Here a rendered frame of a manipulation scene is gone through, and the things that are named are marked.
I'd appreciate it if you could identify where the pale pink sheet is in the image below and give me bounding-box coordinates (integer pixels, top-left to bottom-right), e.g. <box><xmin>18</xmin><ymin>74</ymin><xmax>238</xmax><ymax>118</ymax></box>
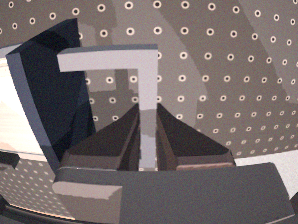
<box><xmin>0</xmin><ymin>76</ymin><xmax>43</xmax><ymax>154</ymax></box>

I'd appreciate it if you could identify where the white benchtop heat sealer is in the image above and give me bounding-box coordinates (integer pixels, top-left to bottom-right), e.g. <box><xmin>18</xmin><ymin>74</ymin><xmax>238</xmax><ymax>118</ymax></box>
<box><xmin>0</xmin><ymin>18</ymin><xmax>158</xmax><ymax>176</ymax></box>

